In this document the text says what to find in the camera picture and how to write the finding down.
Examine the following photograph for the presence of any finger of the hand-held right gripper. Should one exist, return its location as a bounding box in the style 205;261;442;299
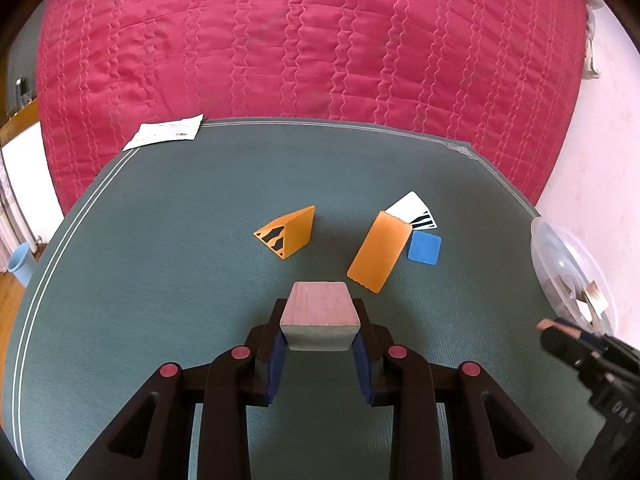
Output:
536;316;608;368

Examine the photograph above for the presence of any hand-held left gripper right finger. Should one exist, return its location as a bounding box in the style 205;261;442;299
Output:
350;297;571;480

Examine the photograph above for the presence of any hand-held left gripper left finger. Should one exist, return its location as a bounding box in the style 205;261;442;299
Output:
67;297;288;480

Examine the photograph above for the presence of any wooden triangular block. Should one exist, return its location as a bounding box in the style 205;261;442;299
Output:
575;280;608;322

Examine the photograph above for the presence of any pink wooden cube block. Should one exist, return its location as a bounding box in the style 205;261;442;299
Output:
279;281;362;352

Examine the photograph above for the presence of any clear plastic container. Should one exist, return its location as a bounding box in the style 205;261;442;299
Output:
530;216;621;341

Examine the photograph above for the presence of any orange rectangular block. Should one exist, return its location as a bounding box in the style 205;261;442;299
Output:
346;211;413;294

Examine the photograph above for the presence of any blue square card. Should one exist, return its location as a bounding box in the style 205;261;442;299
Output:
406;230;443;265

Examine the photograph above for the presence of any orange black-striped wedge block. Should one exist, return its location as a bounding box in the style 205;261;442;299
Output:
252;205;317;261

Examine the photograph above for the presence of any large white black-striped wedge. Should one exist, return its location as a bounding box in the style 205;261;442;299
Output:
385;191;438;233

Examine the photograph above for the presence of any green mat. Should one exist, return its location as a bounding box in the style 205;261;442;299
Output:
10;117;608;480

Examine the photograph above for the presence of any white paper sheet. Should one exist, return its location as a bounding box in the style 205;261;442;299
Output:
122;113;205;152

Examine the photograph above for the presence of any light blue bin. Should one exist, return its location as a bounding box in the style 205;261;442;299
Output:
7;242;38;288

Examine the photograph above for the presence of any red quilted blanket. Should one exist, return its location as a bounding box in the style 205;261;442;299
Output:
37;0;588;216

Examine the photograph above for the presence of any wooden furniture top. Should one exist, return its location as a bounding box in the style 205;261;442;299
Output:
0;99;41;148

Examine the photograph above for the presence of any grey object by wall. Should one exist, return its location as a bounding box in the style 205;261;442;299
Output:
582;5;601;81

